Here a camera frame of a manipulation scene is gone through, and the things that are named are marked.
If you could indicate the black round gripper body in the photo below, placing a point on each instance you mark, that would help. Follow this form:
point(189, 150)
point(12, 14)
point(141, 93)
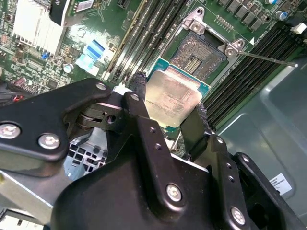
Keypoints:
point(108, 203)

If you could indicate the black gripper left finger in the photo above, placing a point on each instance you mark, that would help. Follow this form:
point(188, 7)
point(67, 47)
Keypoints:
point(36, 119)

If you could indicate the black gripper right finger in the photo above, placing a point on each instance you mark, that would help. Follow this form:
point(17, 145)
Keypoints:
point(223, 179)

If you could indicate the silver green CPU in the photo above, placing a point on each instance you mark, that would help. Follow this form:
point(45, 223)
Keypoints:
point(172, 95)

